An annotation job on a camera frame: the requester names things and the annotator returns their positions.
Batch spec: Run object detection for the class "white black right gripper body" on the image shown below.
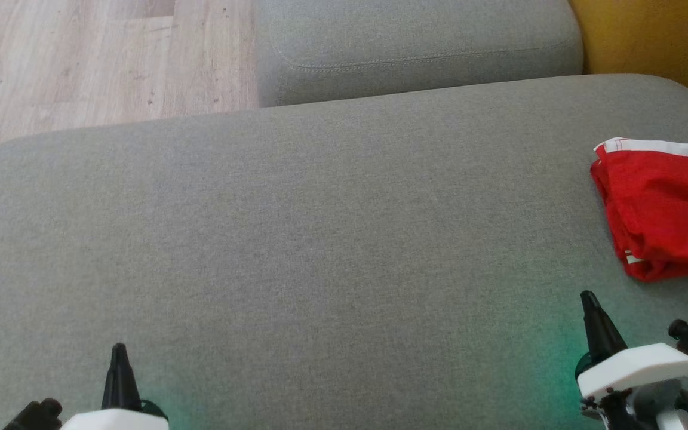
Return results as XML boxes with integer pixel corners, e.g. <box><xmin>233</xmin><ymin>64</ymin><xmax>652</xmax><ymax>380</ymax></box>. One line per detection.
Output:
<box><xmin>575</xmin><ymin>343</ymin><xmax>688</xmax><ymax>430</ymax></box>

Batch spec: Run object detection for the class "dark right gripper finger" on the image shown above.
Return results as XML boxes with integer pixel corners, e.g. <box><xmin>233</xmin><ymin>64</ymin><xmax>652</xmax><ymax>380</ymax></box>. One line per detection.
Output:
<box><xmin>579</xmin><ymin>290</ymin><xmax>628</xmax><ymax>362</ymax></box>

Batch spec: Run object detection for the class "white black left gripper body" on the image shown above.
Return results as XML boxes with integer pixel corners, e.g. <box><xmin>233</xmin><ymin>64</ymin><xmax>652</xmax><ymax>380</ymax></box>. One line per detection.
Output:
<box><xmin>60</xmin><ymin>399</ymin><xmax>170</xmax><ymax>430</ymax></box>

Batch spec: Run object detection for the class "grey sofa seat cushion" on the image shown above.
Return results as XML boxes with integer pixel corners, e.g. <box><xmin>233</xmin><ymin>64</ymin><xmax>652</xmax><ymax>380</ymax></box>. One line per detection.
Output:
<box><xmin>0</xmin><ymin>74</ymin><xmax>688</xmax><ymax>430</ymax></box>

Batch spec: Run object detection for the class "mustard yellow panel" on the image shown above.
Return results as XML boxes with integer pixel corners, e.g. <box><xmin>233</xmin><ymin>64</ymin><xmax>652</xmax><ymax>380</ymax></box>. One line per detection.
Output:
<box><xmin>569</xmin><ymin>0</ymin><xmax>688</xmax><ymax>124</ymax></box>

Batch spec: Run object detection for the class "red mesh shorts white hem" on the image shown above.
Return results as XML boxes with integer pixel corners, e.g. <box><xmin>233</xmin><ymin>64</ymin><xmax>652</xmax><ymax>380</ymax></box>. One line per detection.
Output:
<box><xmin>590</xmin><ymin>137</ymin><xmax>688</xmax><ymax>282</ymax></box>

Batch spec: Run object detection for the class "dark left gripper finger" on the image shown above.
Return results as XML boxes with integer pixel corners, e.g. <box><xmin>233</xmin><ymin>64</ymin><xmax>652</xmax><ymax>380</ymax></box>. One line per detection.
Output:
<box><xmin>101</xmin><ymin>342</ymin><xmax>142</xmax><ymax>411</ymax></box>

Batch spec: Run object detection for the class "grey sofa back cushion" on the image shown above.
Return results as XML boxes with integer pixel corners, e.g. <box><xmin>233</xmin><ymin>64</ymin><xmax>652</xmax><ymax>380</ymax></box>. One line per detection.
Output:
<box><xmin>254</xmin><ymin>0</ymin><xmax>585</xmax><ymax>108</ymax></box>

